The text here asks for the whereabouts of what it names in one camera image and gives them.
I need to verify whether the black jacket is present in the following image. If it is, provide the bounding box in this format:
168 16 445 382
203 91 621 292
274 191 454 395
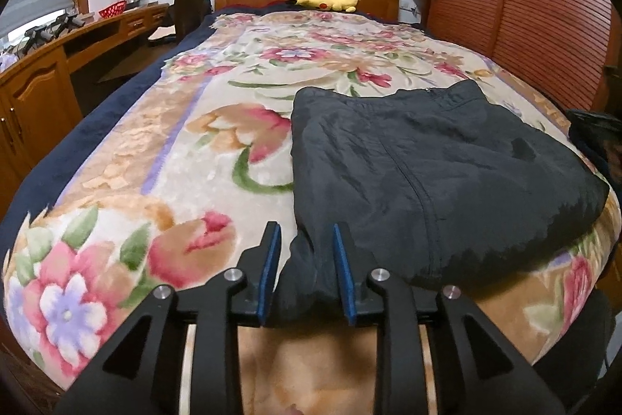
274 79 612 328

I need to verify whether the dark cloth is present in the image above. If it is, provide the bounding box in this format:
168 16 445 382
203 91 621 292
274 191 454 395
568 108 622 189
532 281 622 399

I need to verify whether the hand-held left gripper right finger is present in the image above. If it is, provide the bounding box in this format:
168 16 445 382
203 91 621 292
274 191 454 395
332 223 567 415

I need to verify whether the wooden desk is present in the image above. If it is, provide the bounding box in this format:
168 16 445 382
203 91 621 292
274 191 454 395
0 2 171 221

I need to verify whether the dark brown chair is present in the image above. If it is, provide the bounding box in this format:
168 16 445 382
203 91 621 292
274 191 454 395
148 0 215 45

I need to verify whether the floral blanket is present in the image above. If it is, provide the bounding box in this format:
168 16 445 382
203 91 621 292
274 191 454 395
2 9 622 415

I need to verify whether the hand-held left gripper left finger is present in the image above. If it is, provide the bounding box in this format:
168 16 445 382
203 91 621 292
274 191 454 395
54 221 283 415

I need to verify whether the black desk gadget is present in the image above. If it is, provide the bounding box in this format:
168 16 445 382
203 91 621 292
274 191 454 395
51 13 87 33

